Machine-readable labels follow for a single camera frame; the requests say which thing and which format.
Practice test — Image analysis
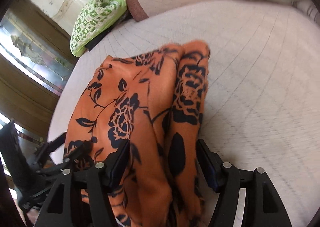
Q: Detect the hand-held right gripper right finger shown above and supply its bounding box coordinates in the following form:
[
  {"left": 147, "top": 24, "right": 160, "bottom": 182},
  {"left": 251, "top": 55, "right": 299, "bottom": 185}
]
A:
[{"left": 196, "top": 138, "right": 293, "bottom": 227}]

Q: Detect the green patterned pillow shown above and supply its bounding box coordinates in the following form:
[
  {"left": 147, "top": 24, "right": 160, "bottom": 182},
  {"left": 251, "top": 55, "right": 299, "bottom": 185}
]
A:
[{"left": 70, "top": 0, "right": 133, "bottom": 56}]

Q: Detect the orange black floral blouse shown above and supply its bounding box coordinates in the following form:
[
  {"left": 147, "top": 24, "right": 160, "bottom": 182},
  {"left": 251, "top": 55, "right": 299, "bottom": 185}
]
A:
[{"left": 62, "top": 40, "right": 210, "bottom": 227}]

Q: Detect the small striped floral cushion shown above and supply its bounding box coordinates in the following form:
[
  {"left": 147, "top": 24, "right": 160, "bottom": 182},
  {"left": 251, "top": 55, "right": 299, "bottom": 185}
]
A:
[{"left": 295, "top": 0, "right": 320, "bottom": 23}]

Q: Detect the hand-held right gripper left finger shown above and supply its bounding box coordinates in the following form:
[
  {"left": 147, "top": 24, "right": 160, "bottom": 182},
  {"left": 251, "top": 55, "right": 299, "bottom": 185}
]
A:
[{"left": 34, "top": 139, "right": 130, "bottom": 227}]

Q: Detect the wooden stained glass door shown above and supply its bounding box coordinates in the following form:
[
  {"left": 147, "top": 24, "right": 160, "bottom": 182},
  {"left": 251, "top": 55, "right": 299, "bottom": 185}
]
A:
[{"left": 0, "top": 0, "right": 80, "bottom": 140}]

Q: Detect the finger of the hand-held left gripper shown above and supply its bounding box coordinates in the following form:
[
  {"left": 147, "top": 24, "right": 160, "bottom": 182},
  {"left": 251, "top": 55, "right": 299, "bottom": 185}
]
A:
[
  {"left": 51, "top": 142, "right": 92, "bottom": 176},
  {"left": 36, "top": 133, "right": 67, "bottom": 161}
]

